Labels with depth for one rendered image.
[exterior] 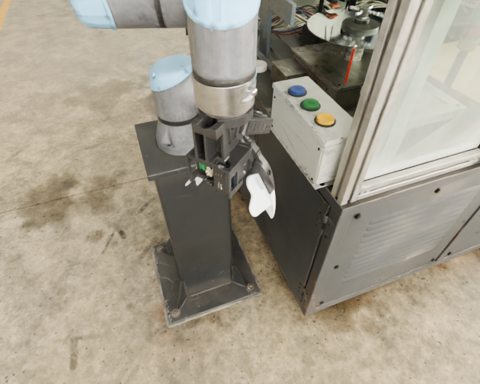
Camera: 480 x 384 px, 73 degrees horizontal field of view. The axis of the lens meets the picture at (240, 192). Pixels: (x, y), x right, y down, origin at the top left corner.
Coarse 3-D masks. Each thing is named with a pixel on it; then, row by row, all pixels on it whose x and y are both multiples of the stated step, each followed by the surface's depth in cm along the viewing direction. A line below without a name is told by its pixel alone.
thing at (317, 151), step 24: (288, 96) 83; (312, 96) 83; (288, 120) 85; (312, 120) 76; (336, 120) 76; (288, 144) 89; (312, 144) 76; (336, 144) 72; (312, 168) 79; (336, 168) 78
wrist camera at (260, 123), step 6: (258, 114) 51; (264, 114) 51; (252, 120) 44; (258, 120) 46; (264, 120) 49; (270, 120) 51; (240, 126) 44; (246, 126) 44; (252, 126) 45; (258, 126) 47; (264, 126) 50; (270, 126) 53; (240, 132) 44; (246, 132) 44; (252, 132) 46; (258, 132) 48; (264, 132) 51
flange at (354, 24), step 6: (348, 18) 104; (354, 18) 100; (366, 18) 100; (342, 24) 102; (348, 24) 100; (354, 24) 100; (360, 24) 100; (366, 24) 100; (372, 24) 100; (378, 24) 100; (354, 30) 98; (360, 30) 98; (366, 30) 98; (372, 30) 98
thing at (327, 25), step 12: (324, 12) 110; (336, 12) 110; (348, 12) 110; (312, 24) 103; (324, 24) 103; (336, 24) 103; (324, 36) 97; (336, 36) 97; (348, 36) 97; (360, 36) 97; (372, 36) 97; (360, 48) 91; (372, 48) 91
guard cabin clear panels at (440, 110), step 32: (448, 0) 50; (448, 32) 55; (416, 64) 57; (448, 64) 60; (416, 96) 63; (448, 96) 67; (384, 128) 66; (416, 128) 70; (448, 128) 75; (384, 160) 74; (416, 160) 79
